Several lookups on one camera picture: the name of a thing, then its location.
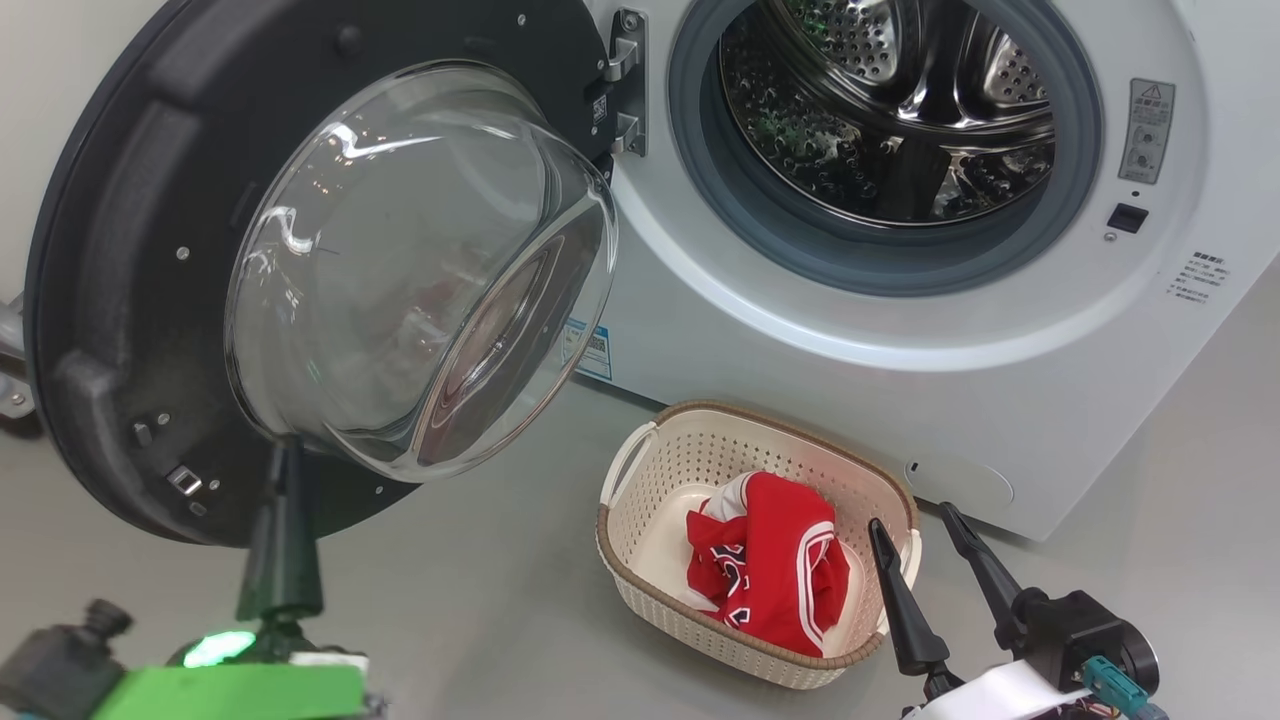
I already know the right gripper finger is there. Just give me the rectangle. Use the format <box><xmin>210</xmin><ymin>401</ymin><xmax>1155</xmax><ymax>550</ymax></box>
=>
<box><xmin>867</xmin><ymin>517</ymin><xmax>952</xmax><ymax>678</ymax></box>
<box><xmin>937</xmin><ymin>501</ymin><xmax>1028</xmax><ymax>652</ymax></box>

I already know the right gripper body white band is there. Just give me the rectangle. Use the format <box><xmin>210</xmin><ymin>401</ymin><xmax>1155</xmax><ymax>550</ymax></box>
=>
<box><xmin>898</xmin><ymin>625</ymin><xmax>1163</xmax><ymax>720</ymax></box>

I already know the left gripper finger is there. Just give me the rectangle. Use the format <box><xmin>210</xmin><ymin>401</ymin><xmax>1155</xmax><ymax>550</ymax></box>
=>
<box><xmin>234</xmin><ymin>436</ymin><xmax>327</xmax><ymax>622</ymax></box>

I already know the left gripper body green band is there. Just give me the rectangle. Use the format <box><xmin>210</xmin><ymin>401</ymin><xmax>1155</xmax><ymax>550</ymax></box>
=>
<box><xmin>90</xmin><ymin>620</ymin><xmax>373</xmax><ymax>720</ymax></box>

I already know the red knitted garment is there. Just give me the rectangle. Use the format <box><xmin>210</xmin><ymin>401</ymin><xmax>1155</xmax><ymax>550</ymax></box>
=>
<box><xmin>684</xmin><ymin>470</ymin><xmax>852</xmax><ymax>659</ymax></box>

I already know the black round washer door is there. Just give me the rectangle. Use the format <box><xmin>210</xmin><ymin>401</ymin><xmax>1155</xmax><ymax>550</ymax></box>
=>
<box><xmin>22</xmin><ymin>0</ymin><xmax>649</xmax><ymax>550</ymax></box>

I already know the white front-load washing machine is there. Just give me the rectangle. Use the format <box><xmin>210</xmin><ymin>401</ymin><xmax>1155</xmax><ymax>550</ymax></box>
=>
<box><xmin>558</xmin><ymin>0</ymin><xmax>1280</xmax><ymax>544</ymax></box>

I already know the cream perforated laundry basket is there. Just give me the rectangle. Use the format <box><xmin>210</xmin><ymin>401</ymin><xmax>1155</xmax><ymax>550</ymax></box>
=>
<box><xmin>595</xmin><ymin>400</ymin><xmax>922</xmax><ymax>692</ymax></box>

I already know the grey rubber door gasket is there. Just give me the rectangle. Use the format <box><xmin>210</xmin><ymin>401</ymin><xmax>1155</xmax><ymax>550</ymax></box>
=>
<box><xmin>667</xmin><ymin>0</ymin><xmax>1105</xmax><ymax>299</ymax></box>

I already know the round filter cover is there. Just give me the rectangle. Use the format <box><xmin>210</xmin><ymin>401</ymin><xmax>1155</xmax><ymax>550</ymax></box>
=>
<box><xmin>904</xmin><ymin>449</ymin><xmax>1015</xmax><ymax>510</ymax></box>

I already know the grey metal fixture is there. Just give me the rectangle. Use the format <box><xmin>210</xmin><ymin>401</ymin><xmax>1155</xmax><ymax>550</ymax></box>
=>
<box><xmin>0</xmin><ymin>294</ymin><xmax>37</xmax><ymax>422</ymax></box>

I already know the blue energy label sticker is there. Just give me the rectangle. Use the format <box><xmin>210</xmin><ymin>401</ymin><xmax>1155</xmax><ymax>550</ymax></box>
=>
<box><xmin>560</xmin><ymin>320</ymin><xmax>614</xmax><ymax>384</ymax></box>

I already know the stainless steel washer drum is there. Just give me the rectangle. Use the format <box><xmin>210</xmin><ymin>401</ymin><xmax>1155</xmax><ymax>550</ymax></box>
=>
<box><xmin>717</xmin><ymin>0</ymin><xmax>1057</xmax><ymax>228</ymax></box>

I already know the grey warning label sticker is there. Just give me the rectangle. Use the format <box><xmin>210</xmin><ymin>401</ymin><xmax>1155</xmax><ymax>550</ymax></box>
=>
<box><xmin>1117</xmin><ymin>77</ymin><xmax>1178</xmax><ymax>187</ymax></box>

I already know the metal door hinge bracket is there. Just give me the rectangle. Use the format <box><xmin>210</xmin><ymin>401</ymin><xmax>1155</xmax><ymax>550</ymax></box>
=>
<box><xmin>597</xmin><ymin>8</ymin><xmax>650</xmax><ymax>160</ymax></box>

